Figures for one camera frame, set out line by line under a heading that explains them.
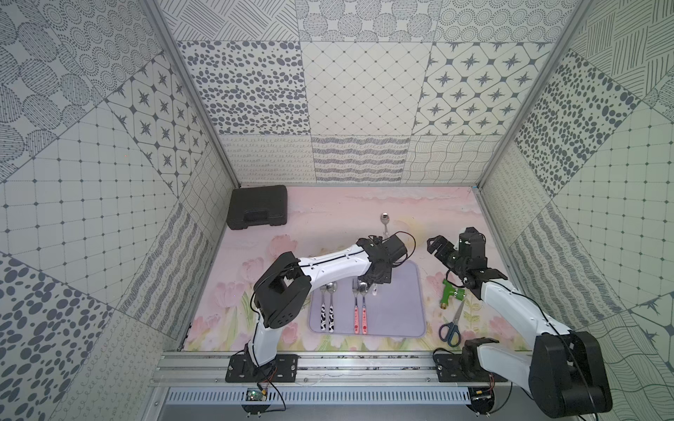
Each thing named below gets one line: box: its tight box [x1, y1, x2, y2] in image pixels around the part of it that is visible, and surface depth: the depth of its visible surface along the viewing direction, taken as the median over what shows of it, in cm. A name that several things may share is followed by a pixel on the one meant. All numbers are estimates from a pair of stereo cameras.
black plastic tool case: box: [226, 185, 288, 230], surface depth 106 cm
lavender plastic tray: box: [308, 259, 427, 338], surface depth 86 cm
